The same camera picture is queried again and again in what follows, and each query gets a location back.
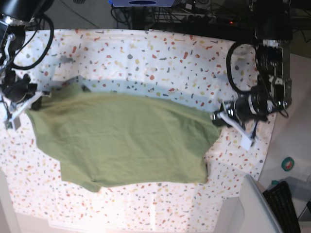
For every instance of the green tape roll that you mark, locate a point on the green tape roll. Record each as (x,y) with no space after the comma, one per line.
(287,164)

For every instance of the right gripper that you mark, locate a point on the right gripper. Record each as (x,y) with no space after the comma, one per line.
(22,90)

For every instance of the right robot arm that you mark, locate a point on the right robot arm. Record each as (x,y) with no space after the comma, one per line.
(15,17)

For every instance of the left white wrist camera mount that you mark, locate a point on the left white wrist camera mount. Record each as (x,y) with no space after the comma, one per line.
(248,137)

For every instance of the black keyboard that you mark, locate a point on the black keyboard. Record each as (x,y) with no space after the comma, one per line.
(280,201)

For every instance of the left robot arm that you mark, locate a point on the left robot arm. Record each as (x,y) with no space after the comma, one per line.
(272,94)

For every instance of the grey plastic bin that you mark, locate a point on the grey plastic bin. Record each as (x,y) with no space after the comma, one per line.
(258,216)

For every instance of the terrazzo pattern table cloth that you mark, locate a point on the terrazzo pattern table cloth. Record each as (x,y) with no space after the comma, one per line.
(185,68)

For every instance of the green t-shirt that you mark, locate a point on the green t-shirt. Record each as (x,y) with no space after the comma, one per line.
(110,139)

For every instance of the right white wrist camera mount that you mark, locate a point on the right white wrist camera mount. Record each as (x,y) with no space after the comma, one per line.
(13,112)

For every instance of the blue box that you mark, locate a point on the blue box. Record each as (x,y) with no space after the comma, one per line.
(141,3)

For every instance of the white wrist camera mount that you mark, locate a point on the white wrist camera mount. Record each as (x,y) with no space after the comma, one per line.
(13,112)
(248,137)

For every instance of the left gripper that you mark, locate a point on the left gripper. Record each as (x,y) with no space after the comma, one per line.
(243,109)

